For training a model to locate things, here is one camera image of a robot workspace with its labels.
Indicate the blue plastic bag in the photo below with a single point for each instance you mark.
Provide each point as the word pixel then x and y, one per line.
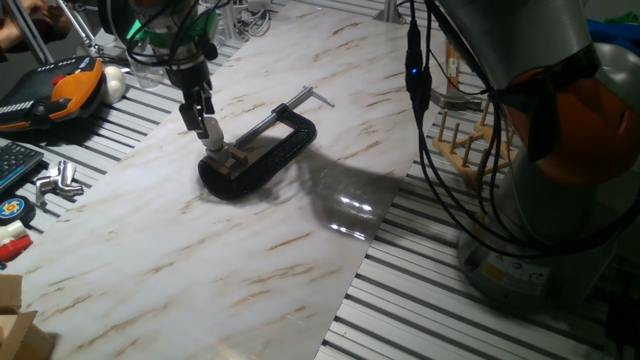
pixel 610 32

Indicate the black computer keyboard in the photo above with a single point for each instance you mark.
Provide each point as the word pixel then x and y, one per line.
pixel 17 162

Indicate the clear plastic jar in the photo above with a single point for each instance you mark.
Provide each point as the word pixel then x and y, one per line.
pixel 145 75

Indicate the white light bulb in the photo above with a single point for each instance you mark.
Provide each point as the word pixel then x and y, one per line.
pixel 215 134

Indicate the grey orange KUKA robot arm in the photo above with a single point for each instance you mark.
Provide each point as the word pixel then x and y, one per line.
pixel 525 30

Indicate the slanted aluminium stand leg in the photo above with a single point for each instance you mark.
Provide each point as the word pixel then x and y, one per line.
pixel 30 32

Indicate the wooden peg rack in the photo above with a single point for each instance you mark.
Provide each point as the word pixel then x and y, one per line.
pixel 465 157

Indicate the person's bare hand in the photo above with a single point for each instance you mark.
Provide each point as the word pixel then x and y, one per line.
pixel 52 20

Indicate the black orange teach pendant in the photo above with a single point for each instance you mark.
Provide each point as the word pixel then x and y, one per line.
pixel 60 95

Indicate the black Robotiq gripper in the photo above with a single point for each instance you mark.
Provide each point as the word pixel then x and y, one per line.
pixel 190 77

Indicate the black metal C-clamp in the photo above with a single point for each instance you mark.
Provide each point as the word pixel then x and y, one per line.
pixel 265 165

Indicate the silver metal pipe fitting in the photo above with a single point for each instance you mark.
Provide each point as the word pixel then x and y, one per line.
pixel 66 172
pixel 55 189

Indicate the small wooden clamp pad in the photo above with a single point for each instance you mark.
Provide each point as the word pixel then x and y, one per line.
pixel 239 151
pixel 216 165

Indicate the upright aluminium post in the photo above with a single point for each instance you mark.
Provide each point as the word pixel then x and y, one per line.
pixel 390 11

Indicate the thin metal rod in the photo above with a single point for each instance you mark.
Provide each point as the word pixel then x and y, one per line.
pixel 80 27

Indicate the black filament spool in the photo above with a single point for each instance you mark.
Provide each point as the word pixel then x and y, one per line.
pixel 112 17

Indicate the marble pattern table sheet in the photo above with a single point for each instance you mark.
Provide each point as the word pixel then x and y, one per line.
pixel 200 250

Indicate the open brown cardboard box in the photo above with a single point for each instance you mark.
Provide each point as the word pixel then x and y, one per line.
pixel 20 330

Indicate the white egg shaped object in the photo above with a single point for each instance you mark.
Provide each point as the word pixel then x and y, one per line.
pixel 115 85

